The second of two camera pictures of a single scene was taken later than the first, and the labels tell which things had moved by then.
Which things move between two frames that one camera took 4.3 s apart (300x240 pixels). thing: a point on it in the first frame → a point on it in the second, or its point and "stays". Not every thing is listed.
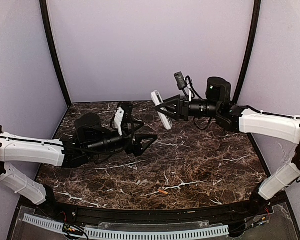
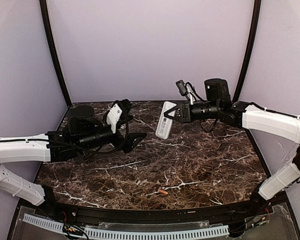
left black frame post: (44, 13) stays
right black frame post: (256, 16) stays
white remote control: (158, 101) → (164, 125)
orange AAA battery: (163, 191) stays
